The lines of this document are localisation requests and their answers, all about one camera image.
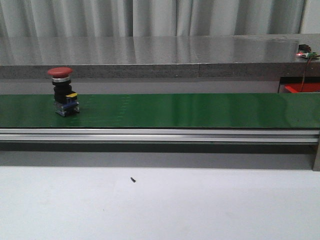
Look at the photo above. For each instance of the red mushroom push button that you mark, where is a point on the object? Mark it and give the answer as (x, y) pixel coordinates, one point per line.
(65, 99)

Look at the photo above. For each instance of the green conveyor belt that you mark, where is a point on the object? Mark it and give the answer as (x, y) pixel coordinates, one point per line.
(182, 110)

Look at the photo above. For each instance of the grey stone counter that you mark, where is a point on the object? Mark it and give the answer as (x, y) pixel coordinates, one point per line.
(223, 56)

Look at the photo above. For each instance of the red plastic tray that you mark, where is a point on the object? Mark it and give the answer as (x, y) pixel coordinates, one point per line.
(306, 88)

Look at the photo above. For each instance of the small green circuit board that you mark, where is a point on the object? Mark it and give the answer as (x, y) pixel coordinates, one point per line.
(305, 51)

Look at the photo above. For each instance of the grey curtain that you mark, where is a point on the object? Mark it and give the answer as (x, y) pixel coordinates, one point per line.
(158, 18)

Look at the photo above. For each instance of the aluminium conveyor frame rail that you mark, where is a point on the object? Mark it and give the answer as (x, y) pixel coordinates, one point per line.
(166, 140)

